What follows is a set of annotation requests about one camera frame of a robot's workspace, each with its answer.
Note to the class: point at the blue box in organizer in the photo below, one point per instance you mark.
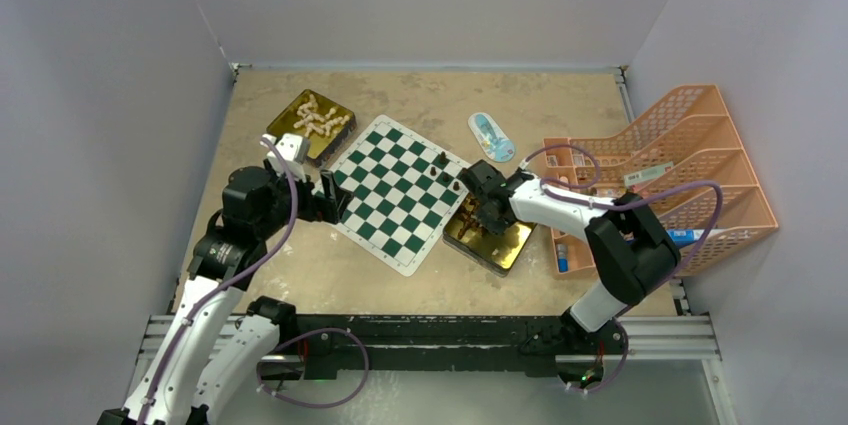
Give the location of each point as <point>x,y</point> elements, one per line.
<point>686,237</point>

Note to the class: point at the white label card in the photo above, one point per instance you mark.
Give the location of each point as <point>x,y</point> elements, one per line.
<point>638,178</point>

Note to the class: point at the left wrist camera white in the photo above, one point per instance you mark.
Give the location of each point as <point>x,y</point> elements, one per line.
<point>292,149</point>

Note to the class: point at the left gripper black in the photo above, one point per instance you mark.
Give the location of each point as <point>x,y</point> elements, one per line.
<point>326,208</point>

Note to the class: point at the gold tin brown pieces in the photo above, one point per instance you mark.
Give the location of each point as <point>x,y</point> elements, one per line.
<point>497,253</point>

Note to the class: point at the peach plastic file organizer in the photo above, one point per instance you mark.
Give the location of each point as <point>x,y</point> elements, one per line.
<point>692,127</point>

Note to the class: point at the brown chess pieces pile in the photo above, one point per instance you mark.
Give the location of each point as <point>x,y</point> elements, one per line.
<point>468,221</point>

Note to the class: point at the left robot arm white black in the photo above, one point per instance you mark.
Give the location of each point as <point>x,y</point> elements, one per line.
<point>187,381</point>

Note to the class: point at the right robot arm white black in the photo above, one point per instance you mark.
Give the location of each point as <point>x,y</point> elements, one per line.
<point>632,251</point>

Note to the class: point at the gold tin white pieces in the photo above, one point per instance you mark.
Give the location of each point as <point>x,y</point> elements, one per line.
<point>322,149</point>

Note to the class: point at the blue capped tube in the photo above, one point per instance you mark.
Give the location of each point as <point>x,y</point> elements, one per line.
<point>562,257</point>

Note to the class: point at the white chess pieces pile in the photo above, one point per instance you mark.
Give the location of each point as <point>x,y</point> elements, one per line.
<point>312,121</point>

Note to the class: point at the green white chess mat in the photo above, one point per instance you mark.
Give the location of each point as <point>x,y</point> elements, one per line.
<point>398,211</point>

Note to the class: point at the blue white packaged item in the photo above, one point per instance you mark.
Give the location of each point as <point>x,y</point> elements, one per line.
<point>494,143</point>

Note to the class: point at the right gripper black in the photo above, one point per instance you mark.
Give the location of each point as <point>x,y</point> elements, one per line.
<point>488,221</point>

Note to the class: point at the black metal base frame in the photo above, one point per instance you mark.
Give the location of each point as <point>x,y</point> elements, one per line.
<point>536,346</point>

